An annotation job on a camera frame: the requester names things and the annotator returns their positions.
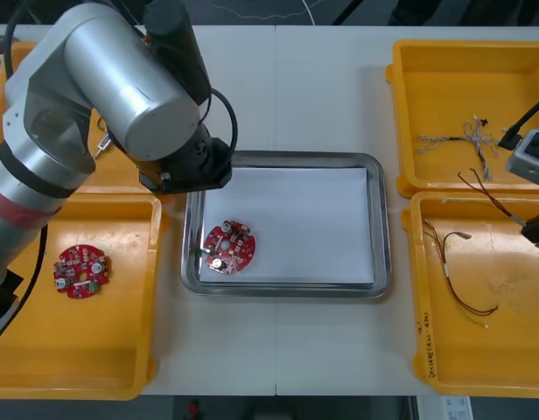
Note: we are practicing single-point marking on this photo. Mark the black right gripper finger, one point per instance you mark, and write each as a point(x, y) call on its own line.
point(538, 232)

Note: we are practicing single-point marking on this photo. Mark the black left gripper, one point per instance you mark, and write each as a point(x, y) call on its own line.
point(186, 175)

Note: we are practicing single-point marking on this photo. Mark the silver-grey left robot arm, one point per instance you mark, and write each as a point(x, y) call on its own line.
point(121, 87)

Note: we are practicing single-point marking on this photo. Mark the silver-grey right robot arm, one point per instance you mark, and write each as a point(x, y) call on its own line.
point(529, 153)

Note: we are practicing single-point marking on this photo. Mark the yellow-orange plastic bin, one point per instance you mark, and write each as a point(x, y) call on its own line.
point(453, 83)
point(77, 341)
point(479, 359)
point(121, 175)

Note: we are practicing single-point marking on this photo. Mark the round red circuit board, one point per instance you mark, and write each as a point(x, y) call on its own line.
point(81, 272)
point(230, 247)

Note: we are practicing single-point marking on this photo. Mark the small metal solenoid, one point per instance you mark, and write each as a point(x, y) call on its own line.
point(103, 143)

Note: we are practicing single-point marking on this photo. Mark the white sheet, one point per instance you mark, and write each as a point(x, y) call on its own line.
point(304, 219)

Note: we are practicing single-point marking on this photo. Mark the steel tray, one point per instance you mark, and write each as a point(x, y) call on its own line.
point(381, 227)

